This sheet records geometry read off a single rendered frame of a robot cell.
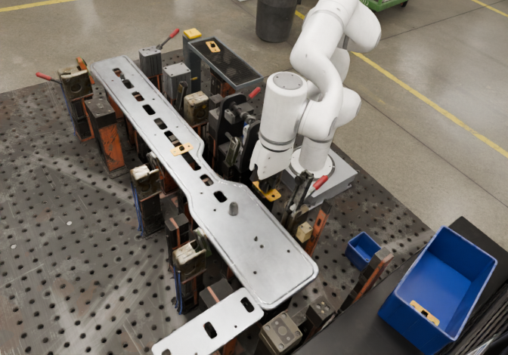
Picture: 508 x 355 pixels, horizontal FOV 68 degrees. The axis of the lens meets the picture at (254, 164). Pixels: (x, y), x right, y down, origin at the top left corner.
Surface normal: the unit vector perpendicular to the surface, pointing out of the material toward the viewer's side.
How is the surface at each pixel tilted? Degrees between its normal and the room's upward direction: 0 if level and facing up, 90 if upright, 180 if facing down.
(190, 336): 0
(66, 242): 0
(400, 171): 0
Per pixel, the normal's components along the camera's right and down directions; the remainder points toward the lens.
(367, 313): 0.11, -0.68
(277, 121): -0.33, 0.66
